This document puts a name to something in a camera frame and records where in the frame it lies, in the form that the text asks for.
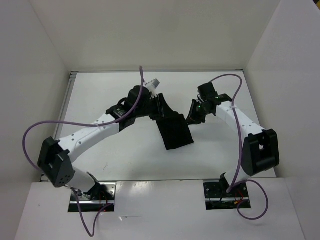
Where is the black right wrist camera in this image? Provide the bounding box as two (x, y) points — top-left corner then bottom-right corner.
(197, 82), (218, 101)

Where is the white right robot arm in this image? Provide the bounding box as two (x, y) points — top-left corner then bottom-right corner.
(187, 94), (280, 197)

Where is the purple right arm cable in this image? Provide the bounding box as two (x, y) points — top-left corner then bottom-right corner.
(209, 74), (270, 220)

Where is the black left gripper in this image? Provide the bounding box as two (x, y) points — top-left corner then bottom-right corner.
(135, 93), (177, 121)

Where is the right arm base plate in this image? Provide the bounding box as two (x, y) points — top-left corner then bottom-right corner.
(203, 179), (251, 211)

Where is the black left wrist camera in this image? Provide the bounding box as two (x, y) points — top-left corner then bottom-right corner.
(126, 84), (153, 111)

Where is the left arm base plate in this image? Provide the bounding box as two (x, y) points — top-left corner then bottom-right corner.
(68, 182), (117, 213)

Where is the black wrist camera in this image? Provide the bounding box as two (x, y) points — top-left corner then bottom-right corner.
(126, 84), (153, 111)
(197, 82), (218, 101)

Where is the black skirt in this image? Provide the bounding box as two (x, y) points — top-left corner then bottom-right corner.
(156, 114), (194, 150)

